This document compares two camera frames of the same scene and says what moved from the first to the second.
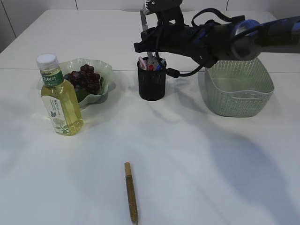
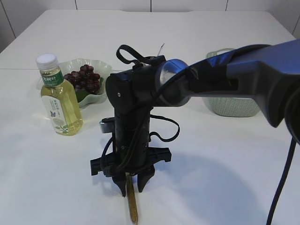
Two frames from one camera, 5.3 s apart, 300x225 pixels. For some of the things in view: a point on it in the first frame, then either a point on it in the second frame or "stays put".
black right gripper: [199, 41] to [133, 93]
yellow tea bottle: [60, 96] stays put
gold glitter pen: [132, 203] stays put
